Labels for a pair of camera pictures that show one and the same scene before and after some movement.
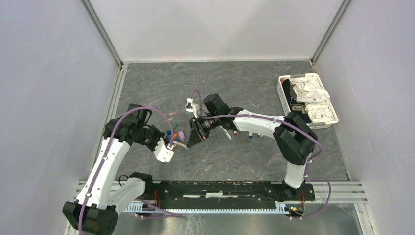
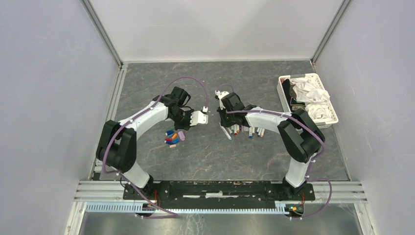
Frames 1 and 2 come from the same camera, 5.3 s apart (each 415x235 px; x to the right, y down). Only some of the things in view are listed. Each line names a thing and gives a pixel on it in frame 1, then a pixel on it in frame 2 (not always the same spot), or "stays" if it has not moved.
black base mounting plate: [224, 194] stays
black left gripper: [159, 134] to [186, 126]
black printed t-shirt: [295, 106] stays
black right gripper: [195, 138] to [225, 123]
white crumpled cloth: [315, 98] stays
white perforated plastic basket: [316, 126] stays
